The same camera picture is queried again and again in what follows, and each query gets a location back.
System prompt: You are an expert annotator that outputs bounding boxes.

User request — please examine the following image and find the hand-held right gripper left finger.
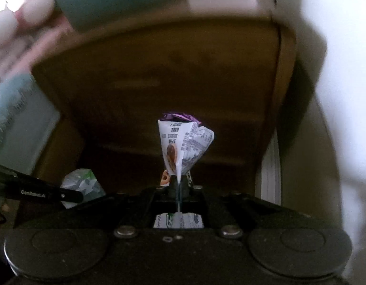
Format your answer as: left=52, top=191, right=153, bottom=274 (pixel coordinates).
left=82, top=176, right=180, bottom=238

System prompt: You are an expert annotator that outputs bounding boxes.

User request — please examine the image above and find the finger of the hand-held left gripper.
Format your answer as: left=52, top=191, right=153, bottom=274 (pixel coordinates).
left=57, top=189, right=85, bottom=205

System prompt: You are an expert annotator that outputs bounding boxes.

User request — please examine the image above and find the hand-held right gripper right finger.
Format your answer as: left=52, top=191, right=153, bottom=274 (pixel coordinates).
left=183, top=176, right=278, bottom=238

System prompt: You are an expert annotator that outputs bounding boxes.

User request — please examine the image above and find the green white plastic wrapper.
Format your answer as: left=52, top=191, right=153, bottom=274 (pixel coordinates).
left=61, top=169, right=107, bottom=210

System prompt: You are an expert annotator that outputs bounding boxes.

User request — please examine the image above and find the white green printed wrapper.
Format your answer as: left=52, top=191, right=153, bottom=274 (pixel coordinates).
left=153, top=212, right=205, bottom=229

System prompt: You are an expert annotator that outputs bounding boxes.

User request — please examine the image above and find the white printed snack wrapper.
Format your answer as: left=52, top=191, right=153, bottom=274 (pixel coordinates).
left=157, top=112, right=215, bottom=185

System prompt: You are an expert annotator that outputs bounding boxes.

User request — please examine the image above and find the teal bin with deer print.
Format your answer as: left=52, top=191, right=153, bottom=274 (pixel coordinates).
left=43, top=0, right=186, bottom=33

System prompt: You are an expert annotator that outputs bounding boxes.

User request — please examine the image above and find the wooden nightstand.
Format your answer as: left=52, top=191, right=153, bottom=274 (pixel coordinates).
left=31, top=18, right=298, bottom=167

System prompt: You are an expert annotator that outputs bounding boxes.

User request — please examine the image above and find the pink plush toy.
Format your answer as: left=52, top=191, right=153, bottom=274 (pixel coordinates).
left=0, top=0, right=71, bottom=75

